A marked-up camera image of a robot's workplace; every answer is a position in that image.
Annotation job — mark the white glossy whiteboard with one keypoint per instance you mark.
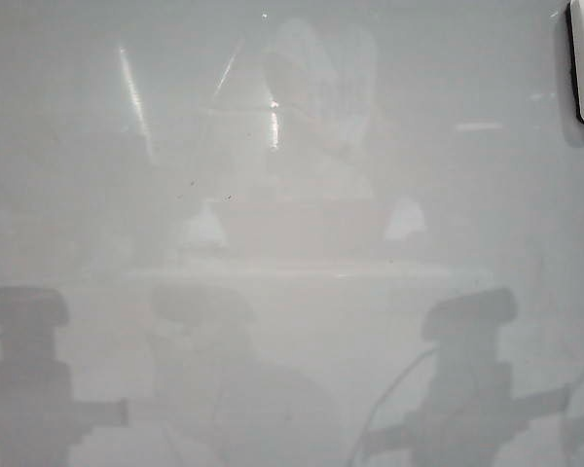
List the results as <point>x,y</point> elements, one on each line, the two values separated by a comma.
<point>292,233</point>

